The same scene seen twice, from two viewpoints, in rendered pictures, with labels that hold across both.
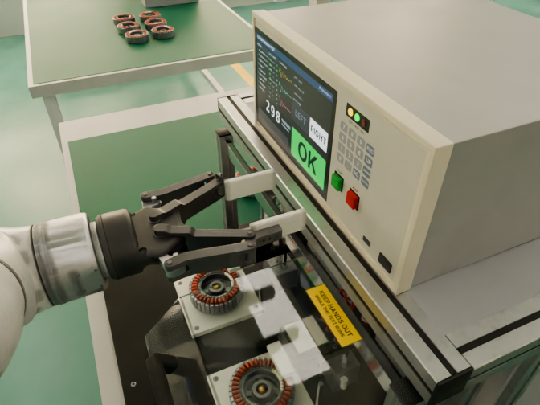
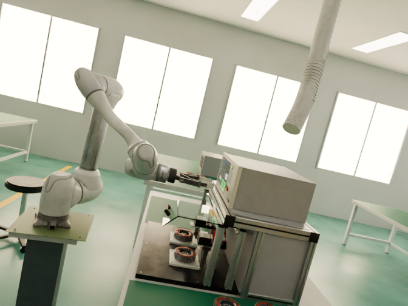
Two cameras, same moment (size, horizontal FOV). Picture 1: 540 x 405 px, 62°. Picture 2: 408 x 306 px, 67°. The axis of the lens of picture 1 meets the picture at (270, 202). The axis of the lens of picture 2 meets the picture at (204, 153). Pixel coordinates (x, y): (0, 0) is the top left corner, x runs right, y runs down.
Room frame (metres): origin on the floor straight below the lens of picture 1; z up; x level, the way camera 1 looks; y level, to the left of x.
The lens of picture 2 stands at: (-1.05, -0.39, 1.51)
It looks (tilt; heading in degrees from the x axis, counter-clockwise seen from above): 7 degrees down; 17
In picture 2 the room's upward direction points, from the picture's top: 14 degrees clockwise
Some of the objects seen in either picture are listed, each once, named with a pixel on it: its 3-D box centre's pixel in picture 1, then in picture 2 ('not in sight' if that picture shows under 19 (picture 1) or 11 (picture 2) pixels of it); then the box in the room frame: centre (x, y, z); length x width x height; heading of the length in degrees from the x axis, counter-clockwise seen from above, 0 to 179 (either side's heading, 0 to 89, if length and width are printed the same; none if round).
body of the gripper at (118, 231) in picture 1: (143, 237); (177, 176); (0.37, 0.14, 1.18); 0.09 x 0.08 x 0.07; 114
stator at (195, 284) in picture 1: (216, 289); (183, 235); (0.61, 0.11, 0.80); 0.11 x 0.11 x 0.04
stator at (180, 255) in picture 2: not in sight; (184, 254); (0.39, 0.01, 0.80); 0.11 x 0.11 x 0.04
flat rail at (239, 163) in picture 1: (288, 233); (211, 208); (0.54, -0.03, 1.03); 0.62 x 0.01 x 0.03; 24
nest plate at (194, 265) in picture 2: not in sight; (184, 258); (0.39, 0.01, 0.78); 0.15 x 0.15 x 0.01; 24
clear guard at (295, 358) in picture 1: (292, 354); (198, 217); (0.31, -0.03, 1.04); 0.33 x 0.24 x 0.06; 114
